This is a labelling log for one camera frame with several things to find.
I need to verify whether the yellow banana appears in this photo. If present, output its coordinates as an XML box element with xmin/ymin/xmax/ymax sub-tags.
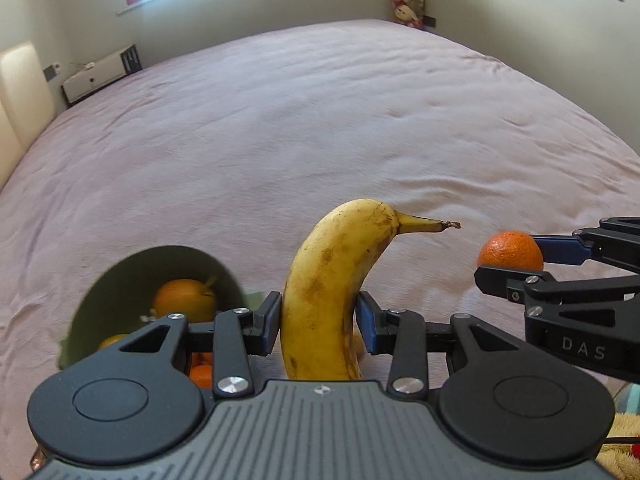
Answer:
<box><xmin>280</xmin><ymin>198</ymin><xmax>461</xmax><ymax>382</ymax></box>

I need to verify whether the wall socket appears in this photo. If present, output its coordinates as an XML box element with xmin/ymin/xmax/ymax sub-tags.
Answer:
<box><xmin>43</xmin><ymin>63</ymin><xmax>62</xmax><ymax>81</ymax></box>

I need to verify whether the green yellow pear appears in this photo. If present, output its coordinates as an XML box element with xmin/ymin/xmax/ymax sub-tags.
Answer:
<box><xmin>98</xmin><ymin>334</ymin><xmax>128</xmax><ymax>350</ymax></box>

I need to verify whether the yellow patterned blanket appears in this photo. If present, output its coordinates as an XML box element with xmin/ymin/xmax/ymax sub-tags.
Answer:
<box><xmin>597</xmin><ymin>384</ymin><xmax>640</xmax><ymax>480</ymax></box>

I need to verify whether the white bedside cabinet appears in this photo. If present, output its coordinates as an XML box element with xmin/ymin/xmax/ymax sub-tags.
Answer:
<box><xmin>62</xmin><ymin>44</ymin><xmax>142</xmax><ymax>106</ymax></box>

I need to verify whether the pink bed sheet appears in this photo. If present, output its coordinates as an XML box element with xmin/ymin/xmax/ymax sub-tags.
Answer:
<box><xmin>1</xmin><ymin>21</ymin><xmax>639</xmax><ymax>479</ymax></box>

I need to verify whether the cream padded headboard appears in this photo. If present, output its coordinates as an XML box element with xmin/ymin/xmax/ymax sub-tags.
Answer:
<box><xmin>1</xmin><ymin>41</ymin><xmax>56</xmax><ymax>188</ymax></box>

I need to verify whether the orange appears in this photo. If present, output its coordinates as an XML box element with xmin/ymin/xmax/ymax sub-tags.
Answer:
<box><xmin>477</xmin><ymin>231</ymin><xmax>544</xmax><ymax>272</ymax></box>
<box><xmin>189</xmin><ymin>352</ymin><xmax>214</xmax><ymax>390</ymax></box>

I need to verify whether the green colander bowl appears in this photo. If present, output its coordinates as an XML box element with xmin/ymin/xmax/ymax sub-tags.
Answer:
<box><xmin>58</xmin><ymin>245</ymin><xmax>265</xmax><ymax>370</ymax></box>

